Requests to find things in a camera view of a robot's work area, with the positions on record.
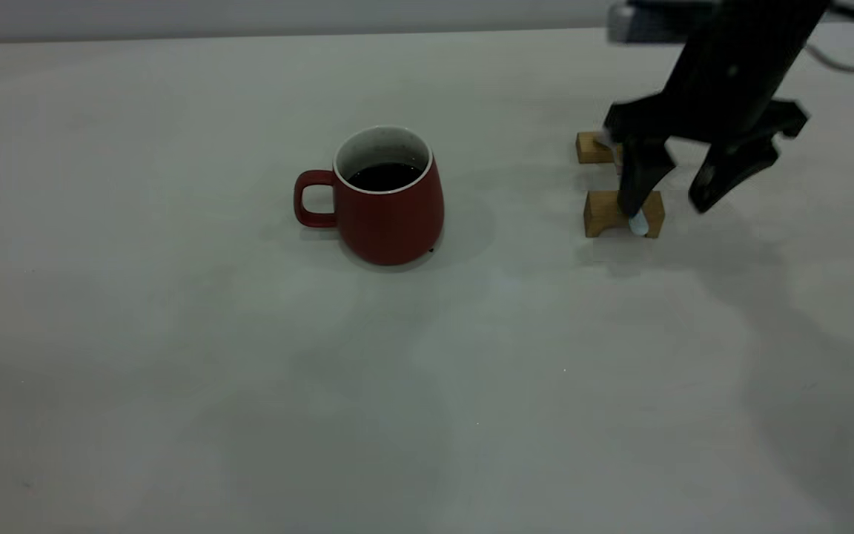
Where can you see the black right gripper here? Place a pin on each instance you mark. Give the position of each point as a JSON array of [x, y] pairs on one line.
[[731, 74]]

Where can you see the red ceramic mug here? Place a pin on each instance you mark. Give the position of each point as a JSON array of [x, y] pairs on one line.
[[397, 222]]

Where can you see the wooden block with arch notch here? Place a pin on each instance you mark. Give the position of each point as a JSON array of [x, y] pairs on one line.
[[603, 210]]

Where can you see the plain rectangular wooden block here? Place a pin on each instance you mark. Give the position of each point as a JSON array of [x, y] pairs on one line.
[[590, 148]]

